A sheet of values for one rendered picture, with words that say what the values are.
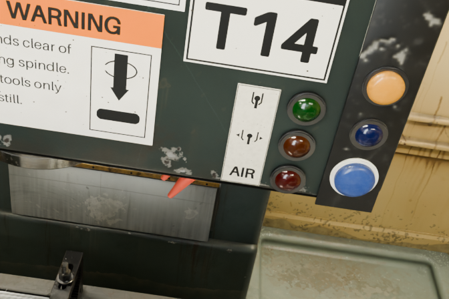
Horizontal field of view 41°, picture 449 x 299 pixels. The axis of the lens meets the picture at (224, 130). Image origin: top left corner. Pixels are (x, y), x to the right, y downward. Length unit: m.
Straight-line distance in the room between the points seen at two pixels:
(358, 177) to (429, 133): 1.29
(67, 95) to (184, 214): 0.94
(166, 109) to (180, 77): 0.03
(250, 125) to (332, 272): 1.47
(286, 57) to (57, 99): 0.17
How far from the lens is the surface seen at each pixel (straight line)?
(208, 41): 0.40
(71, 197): 1.39
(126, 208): 1.38
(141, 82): 0.42
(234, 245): 1.45
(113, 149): 0.46
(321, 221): 1.90
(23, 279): 1.33
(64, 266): 1.15
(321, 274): 1.86
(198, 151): 0.45
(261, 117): 0.43
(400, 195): 1.87
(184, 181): 0.67
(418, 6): 0.40
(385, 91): 0.42
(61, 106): 0.45
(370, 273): 1.93
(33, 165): 0.66
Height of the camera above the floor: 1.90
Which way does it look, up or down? 34 degrees down
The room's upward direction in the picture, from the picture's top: 10 degrees clockwise
